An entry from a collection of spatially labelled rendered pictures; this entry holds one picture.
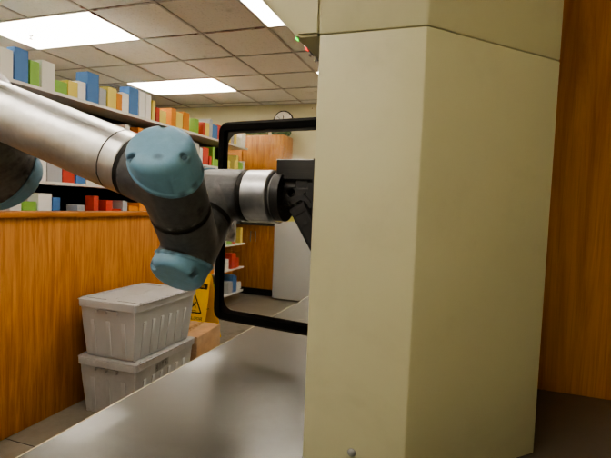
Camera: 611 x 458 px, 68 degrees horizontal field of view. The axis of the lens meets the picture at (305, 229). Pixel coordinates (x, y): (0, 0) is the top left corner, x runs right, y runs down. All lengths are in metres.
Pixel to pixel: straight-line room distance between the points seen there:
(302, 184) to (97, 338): 2.36
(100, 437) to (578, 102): 0.84
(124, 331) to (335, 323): 2.29
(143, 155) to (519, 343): 0.47
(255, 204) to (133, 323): 2.10
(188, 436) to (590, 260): 0.66
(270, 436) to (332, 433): 0.11
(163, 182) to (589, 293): 0.67
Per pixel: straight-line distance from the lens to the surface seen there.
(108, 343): 2.83
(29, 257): 2.75
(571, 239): 0.85
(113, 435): 0.65
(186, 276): 0.60
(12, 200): 0.88
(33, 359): 2.89
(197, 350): 3.38
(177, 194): 0.51
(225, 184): 0.65
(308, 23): 0.53
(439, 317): 0.50
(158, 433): 0.64
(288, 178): 0.63
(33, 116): 0.64
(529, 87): 0.59
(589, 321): 0.87
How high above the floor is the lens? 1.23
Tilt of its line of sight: 3 degrees down
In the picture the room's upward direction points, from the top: 2 degrees clockwise
